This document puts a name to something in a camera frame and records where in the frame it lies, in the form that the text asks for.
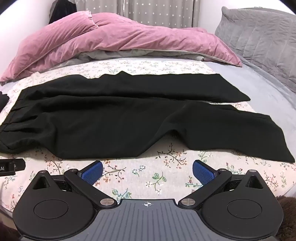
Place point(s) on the floral bedspread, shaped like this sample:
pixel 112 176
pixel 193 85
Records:
pixel 138 171

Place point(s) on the grey bed sheet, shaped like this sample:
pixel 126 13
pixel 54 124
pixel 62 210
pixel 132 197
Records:
pixel 266 88

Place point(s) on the black pants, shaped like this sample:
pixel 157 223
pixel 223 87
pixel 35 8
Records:
pixel 115 115

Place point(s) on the folded black cloth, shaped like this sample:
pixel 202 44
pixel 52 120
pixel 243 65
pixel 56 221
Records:
pixel 2 100

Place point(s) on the dark hanging garment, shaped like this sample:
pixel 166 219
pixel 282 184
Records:
pixel 62 9

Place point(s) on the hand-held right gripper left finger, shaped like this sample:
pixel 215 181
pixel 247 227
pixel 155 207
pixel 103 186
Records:
pixel 92 172

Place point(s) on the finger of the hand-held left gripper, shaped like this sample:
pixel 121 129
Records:
pixel 19 165

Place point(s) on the grey quilted pillow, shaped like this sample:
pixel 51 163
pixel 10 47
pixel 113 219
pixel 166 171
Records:
pixel 261 39

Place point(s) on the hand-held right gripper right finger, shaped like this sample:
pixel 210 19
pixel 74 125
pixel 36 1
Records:
pixel 203 172

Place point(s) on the pink pillow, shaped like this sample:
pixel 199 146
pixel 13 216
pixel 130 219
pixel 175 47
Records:
pixel 46 41

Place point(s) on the dark brown fuzzy garment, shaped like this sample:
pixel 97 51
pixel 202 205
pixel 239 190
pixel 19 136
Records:
pixel 288 217

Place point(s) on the pink duvet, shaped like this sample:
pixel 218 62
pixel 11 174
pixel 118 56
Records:
pixel 150 34

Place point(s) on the grey star-patterned curtain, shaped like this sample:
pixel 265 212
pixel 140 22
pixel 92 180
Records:
pixel 150 11

